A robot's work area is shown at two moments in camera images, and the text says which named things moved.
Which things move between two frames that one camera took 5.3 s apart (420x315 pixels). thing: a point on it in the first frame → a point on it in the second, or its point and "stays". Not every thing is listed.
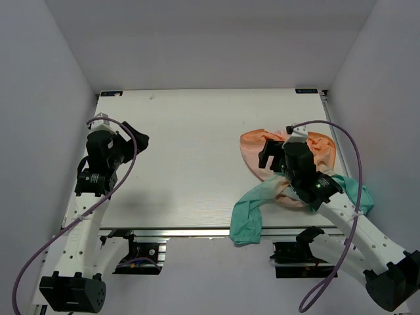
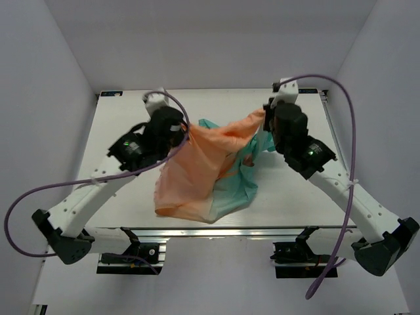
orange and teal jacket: x=275 y=186 → x=208 y=177
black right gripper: x=271 y=148 → x=268 y=109
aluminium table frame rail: x=325 y=96 stays
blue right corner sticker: x=306 y=90 stays
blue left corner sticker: x=111 y=94 stays
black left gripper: x=129 y=145 → x=180 y=138
